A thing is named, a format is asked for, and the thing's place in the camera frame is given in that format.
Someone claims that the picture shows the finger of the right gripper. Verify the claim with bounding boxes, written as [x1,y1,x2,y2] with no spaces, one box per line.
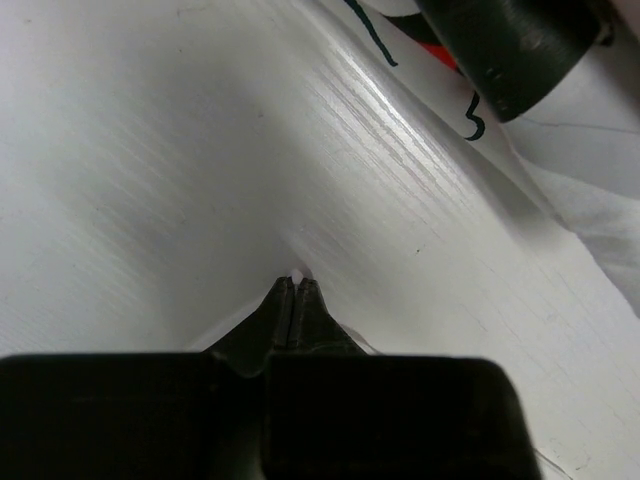
[417,0,615,123]

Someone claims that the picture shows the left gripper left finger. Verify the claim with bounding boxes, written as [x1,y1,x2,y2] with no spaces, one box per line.
[1,277,293,479]

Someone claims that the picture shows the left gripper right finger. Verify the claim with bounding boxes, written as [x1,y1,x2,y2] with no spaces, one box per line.
[264,278,541,479]

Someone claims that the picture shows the white printed t shirt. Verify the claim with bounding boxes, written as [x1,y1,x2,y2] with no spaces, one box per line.
[174,1,639,479]

